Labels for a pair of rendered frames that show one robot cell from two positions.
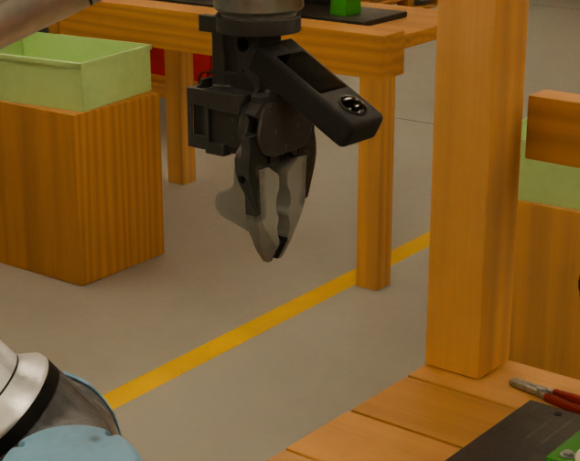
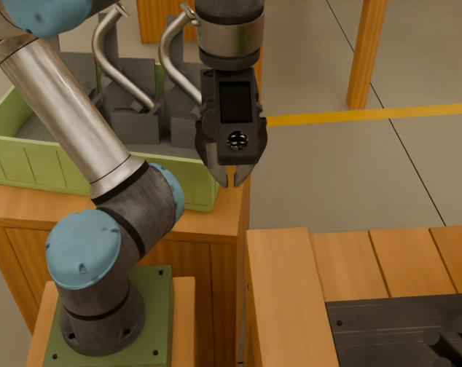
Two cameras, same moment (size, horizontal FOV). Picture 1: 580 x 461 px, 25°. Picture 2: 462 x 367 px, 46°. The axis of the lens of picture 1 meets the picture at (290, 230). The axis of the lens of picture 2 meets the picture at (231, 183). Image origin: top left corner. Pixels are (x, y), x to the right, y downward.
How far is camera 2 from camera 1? 84 cm
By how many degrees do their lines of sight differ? 47
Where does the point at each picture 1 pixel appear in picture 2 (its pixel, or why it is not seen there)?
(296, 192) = not seen: hidden behind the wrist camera
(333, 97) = (229, 129)
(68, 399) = (132, 195)
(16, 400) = (103, 186)
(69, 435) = (98, 220)
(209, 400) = not seen: outside the picture
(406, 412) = (455, 247)
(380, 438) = (420, 255)
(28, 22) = not seen: outside the picture
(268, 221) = (216, 170)
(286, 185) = not seen: hidden behind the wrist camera
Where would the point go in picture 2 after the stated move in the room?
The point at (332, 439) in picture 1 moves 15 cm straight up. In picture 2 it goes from (396, 239) to (412, 192)
